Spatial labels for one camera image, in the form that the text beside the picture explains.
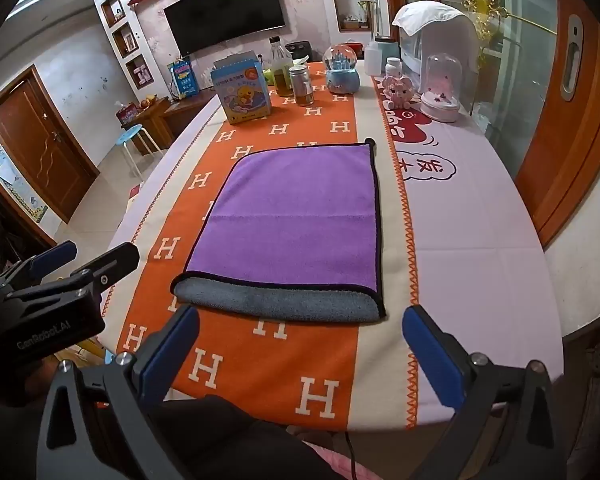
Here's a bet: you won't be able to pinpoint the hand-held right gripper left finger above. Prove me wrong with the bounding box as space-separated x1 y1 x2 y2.
36 304 201 480

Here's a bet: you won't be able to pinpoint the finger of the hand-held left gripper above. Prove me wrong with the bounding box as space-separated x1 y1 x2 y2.
0 240 78 293
70 242 141 302

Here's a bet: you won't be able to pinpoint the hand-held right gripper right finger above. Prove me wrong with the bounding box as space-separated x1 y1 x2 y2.
401 304 567 480

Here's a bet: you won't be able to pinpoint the purple and grey towel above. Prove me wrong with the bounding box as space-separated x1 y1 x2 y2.
170 138 386 324

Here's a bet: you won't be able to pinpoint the blue round stool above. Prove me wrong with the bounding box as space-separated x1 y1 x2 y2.
116 124 165 183

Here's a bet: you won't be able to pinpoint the pink printed tablecloth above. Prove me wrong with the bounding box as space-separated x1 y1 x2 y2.
107 57 565 433

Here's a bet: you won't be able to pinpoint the orange patterned blanket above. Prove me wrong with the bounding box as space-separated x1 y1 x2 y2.
101 61 421 431

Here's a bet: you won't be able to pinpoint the wooden side cabinet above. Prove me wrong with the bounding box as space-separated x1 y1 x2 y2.
115 87 218 157

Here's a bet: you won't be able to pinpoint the red tissue box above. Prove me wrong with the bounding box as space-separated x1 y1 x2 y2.
116 101 142 126

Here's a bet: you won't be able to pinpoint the blue printed bag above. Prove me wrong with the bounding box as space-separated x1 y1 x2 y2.
167 58 199 101

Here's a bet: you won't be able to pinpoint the blue duck-print box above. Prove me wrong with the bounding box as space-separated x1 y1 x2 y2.
210 50 273 125

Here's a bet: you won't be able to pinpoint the glass oil bottle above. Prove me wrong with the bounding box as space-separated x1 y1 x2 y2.
268 36 295 98

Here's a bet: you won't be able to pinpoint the glass jar with metal lid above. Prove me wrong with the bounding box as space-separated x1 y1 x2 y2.
289 65 315 107

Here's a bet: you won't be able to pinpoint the pink plush toy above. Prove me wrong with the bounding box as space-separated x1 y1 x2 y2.
382 74 417 109

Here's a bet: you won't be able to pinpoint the pink glass dome ornament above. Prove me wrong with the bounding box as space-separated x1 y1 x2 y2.
419 52 466 124

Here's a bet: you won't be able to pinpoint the wooden framed glass door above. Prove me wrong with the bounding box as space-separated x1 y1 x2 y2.
383 0 600 251

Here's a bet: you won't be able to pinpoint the blue snow globe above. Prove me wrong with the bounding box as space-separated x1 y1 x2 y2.
322 43 361 94

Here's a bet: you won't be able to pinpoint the white and blue canister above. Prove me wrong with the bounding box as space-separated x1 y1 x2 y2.
364 36 401 76

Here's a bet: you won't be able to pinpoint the white appliance with cloth cover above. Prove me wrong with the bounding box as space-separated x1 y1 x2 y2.
391 1 480 102

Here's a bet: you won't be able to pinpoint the black cable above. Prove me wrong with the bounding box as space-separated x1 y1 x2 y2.
343 429 357 480

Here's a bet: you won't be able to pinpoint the wall-mounted television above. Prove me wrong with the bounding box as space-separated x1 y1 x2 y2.
163 0 286 57

